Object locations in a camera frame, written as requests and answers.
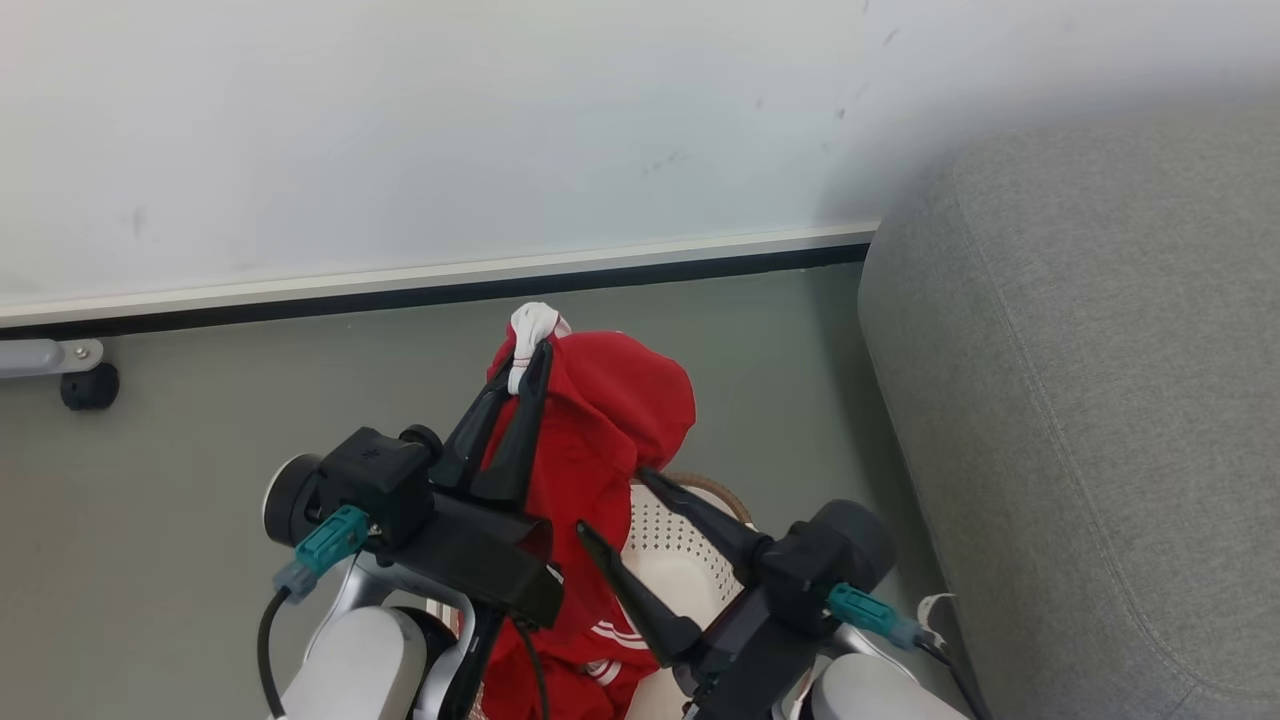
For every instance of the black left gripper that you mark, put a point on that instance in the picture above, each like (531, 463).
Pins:
(375, 480)

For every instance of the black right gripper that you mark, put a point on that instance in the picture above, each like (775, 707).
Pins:
(830, 560)

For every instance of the red clothing with white trim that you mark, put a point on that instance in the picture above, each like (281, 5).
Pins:
(610, 410)

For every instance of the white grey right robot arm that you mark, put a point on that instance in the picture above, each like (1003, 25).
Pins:
(870, 700)

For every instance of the cream perforated laundry basket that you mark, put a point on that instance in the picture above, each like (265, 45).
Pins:
(680, 570)

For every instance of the white black-edged skirting board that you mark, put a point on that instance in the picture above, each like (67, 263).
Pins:
(400, 283)

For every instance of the black caster wheel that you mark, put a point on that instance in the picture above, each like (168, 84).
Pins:
(90, 388)

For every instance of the grey fabric sofa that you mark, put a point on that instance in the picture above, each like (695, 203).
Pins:
(1100, 400)

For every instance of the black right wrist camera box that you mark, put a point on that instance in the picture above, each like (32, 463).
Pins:
(745, 660)

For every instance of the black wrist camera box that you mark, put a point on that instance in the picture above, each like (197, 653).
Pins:
(745, 660)
(480, 560)

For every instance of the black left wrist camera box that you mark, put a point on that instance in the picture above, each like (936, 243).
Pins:
(480, 560)

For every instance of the grey metal bracket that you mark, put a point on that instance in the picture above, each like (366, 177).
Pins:
(35, 356)

